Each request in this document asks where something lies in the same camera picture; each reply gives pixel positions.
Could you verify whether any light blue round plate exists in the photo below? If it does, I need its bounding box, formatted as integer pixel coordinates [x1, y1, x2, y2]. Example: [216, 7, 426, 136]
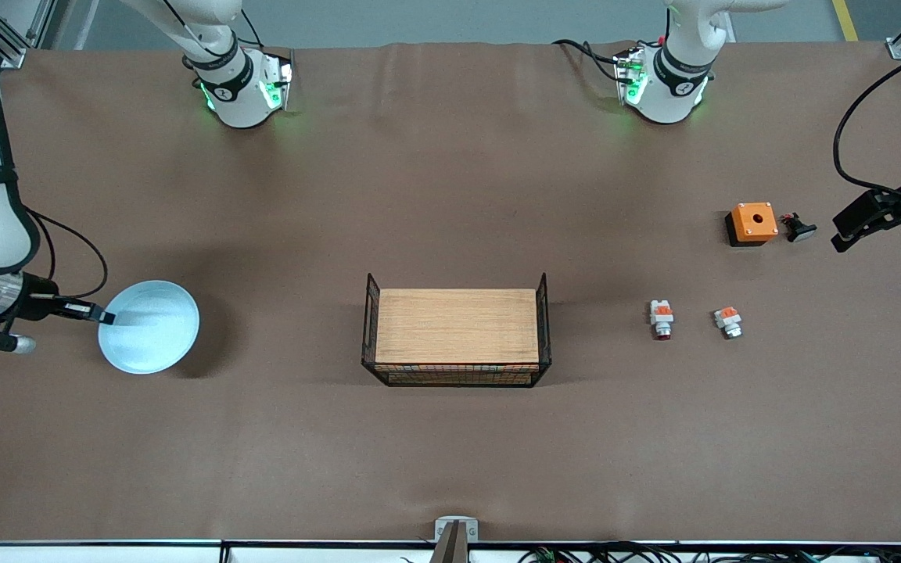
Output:
[97, 280, 201, 375]

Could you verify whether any black button with white cap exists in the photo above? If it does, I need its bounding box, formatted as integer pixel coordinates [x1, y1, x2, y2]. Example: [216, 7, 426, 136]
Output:
[779, 211, 819, 243]

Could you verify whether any wooden board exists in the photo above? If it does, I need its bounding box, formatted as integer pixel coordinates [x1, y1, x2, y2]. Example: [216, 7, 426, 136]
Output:
[375, 287, 540, 367]

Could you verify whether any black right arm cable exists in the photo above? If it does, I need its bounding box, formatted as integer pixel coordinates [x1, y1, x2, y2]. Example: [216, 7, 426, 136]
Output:
[24, 207, 109, 302]

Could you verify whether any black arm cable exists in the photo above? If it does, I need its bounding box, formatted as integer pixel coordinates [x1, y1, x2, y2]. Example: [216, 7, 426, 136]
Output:
[832, 56, 901, 212]
[24, 207, 109, 302]

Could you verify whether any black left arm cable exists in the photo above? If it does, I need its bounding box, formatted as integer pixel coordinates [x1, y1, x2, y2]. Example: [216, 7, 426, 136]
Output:
[832, 56, 901, 212]

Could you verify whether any orange button enclosure box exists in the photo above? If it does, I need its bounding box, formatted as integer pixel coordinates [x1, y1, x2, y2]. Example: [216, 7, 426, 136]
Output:
[724, 202, 780, 248]

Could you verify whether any white table edge rail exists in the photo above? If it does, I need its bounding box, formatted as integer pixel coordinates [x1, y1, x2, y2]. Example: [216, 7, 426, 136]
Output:
[0, 540, 901, 563]

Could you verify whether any black left base cable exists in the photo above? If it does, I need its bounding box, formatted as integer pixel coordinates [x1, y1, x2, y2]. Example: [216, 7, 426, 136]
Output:
[552, 38, 633, 83]

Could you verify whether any black base cable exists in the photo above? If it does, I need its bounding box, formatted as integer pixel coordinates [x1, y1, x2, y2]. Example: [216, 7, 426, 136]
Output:
[552, 38, 633, 83]
[238, 6, 264, 49]

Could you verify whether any black right base cable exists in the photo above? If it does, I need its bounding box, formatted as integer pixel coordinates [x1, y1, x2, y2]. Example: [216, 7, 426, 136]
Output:
[238, 6, 264, 49]

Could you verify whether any black wire mesh basket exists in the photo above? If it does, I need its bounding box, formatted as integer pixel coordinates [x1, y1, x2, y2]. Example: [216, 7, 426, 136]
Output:
[361, 270, 553, 388]

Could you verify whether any black cable bundle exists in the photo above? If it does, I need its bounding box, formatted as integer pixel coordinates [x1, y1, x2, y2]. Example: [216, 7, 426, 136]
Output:
[400, 542, 901, 563]

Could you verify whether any aluminium bracket with profile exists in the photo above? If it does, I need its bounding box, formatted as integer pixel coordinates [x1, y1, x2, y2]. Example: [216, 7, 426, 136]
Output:
[433, 516, 479, 563]

